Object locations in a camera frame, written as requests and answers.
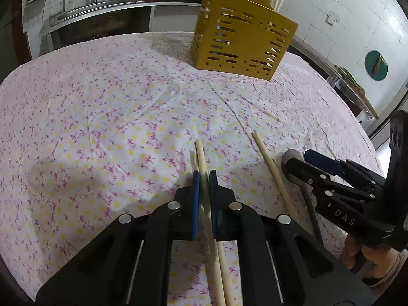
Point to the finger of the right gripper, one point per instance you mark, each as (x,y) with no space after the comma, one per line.
(313,177)
(324,163)

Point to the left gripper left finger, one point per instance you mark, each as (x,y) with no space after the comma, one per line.
(128,262)

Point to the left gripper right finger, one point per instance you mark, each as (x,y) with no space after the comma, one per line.
(280,262)

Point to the kitchen counter with sink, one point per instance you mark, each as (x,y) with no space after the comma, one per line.
(116,18)

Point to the right hand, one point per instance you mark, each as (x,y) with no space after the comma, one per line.
(387,262)

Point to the grey metal spoon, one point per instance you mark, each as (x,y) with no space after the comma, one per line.
(306,192)

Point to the side shelf with vegetables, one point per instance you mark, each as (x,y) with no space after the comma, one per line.
(353,94)

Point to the floral pink tablecloth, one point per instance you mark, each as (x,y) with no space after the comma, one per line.
(106,127)

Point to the yellow slotted utensil holder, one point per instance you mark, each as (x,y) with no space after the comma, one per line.
(243,37)

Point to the teal round wall item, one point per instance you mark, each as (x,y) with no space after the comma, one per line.
(375,65)

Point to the white wall socket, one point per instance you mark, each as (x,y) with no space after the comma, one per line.
(332,19)

